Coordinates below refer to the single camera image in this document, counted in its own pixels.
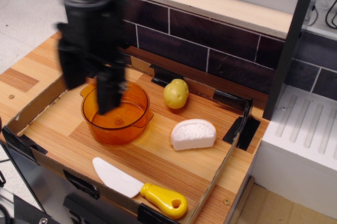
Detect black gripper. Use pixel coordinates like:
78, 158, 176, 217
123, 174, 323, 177
57, 0, 126, 115

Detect white toy sushi piece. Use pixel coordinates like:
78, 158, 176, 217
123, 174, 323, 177
170, 119, 217, 151

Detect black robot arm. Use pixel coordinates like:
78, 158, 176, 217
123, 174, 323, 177
57, 0, 126, 115

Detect orange transparent plastic pot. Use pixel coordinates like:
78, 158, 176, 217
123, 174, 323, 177
80, 82, 154, 145

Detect cardboard fence with black tape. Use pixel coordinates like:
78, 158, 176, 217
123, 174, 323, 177
1, 44, 261, 224

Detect yellow toy potato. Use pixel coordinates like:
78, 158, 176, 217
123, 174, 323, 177
164, 79, 189, 109

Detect dark tiled backsplash shelf unit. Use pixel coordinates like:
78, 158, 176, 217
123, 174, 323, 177
119, 0, 303, 119

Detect white drainboard sink unit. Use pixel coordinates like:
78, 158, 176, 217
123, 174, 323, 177
252, 86, 336, 218

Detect toy knife yellow handle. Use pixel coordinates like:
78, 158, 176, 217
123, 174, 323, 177
92, 157, 188, 219

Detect black cables in background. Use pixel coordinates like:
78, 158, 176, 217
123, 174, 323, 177
308, 0, 337, 29

